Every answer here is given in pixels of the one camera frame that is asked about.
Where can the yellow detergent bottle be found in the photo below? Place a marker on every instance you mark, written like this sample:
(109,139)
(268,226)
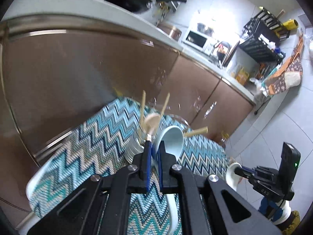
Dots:
(242,76)

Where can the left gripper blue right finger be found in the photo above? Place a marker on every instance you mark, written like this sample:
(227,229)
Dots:
(170,180)

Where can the clear plastic utensil holder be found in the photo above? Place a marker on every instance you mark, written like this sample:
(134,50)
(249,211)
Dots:
(137,140)

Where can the yellow roll on rack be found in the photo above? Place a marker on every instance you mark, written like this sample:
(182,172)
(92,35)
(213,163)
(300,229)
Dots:
(291,24)

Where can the oil bottle on floor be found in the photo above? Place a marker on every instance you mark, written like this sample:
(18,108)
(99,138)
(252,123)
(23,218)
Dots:
(223,139)

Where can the patterned hanging cloth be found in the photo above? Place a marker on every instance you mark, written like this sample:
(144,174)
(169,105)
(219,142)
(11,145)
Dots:
(288,75)

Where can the white microwave oven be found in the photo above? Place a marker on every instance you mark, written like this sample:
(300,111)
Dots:
(197,40)

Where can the white ceramic spoon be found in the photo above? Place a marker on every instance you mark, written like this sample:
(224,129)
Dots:
(233,179)

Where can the kitchen faucet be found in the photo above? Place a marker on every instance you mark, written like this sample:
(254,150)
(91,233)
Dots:
(222,49)

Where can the zigzag patterned table mat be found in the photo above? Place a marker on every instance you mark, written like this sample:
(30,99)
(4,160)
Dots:
(97,146)

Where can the right blue white gloved hand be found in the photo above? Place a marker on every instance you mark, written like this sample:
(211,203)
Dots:
(277,213)

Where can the black dish rack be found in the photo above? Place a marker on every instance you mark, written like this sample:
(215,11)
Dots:
(261,37)

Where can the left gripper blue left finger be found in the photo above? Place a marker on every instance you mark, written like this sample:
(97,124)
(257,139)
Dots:
(141,177)

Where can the bamboo chopstick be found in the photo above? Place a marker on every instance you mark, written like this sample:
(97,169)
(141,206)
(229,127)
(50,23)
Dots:
(165,105)
(142,109)
(203,130)

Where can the copper rice cooker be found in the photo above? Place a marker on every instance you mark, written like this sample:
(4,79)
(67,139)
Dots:
(170,30)

